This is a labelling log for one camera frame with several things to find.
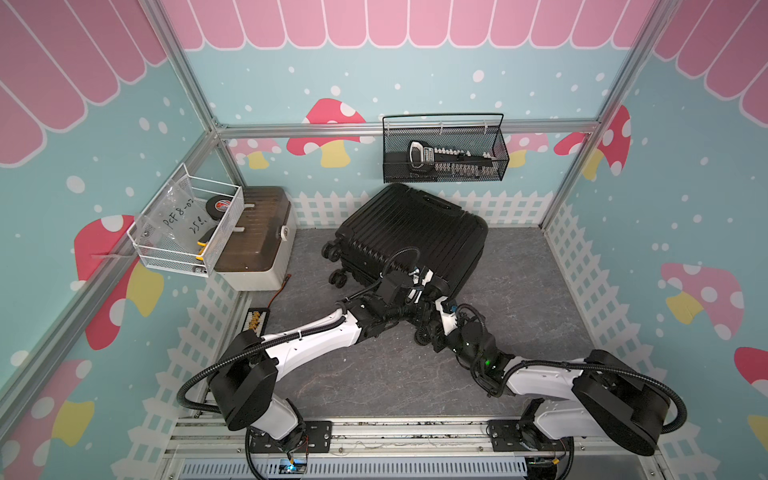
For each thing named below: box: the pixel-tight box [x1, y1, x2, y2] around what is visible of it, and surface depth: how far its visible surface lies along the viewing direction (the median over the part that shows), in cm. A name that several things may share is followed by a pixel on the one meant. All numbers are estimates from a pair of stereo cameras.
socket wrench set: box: [407, 140, 496, 177], surface depth 91 cm
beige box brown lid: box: [208, 186, 297, 291], surface depth 99 cm
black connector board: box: [241, 307, 271, 338], surface depth 96 cm
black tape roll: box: [206, 194, 233, 220], surface depth 81 cm
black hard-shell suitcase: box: [322, 184, 488, 295], surface depth 93 cm
